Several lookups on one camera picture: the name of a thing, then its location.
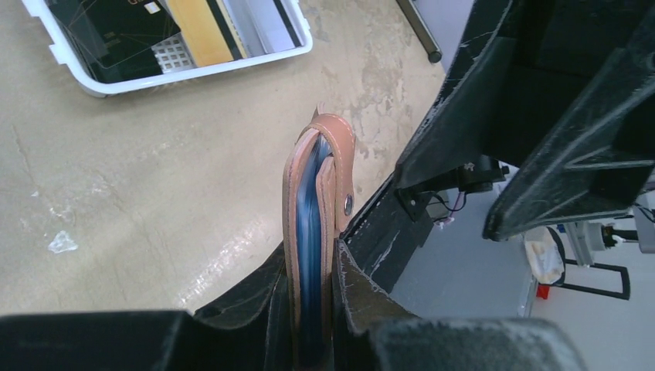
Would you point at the tan leather card holder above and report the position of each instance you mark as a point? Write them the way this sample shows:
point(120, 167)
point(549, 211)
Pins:
point(317, 204)

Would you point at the white plastic basket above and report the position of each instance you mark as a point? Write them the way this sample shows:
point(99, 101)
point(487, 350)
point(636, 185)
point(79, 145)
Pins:
point(270, 30)

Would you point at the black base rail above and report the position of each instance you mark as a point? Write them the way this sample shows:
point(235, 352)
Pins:
point(383, 236)

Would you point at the gold magnetic stripe card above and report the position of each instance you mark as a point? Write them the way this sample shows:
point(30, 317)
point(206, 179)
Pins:
point(208, 31)

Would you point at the black VIP card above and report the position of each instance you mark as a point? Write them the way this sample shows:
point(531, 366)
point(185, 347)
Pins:
point(115, 37)

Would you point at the metal crank handle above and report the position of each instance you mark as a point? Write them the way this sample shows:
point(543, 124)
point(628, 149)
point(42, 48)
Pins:
point(421, 30)

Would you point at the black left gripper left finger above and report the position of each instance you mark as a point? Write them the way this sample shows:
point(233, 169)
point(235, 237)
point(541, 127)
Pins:
point(247, 328)

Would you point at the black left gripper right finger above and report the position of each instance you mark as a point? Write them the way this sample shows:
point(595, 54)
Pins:
point(373, 332)

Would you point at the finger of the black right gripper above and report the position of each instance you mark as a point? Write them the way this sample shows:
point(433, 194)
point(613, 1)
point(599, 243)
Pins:
point(594, 162)
point(491, 102)

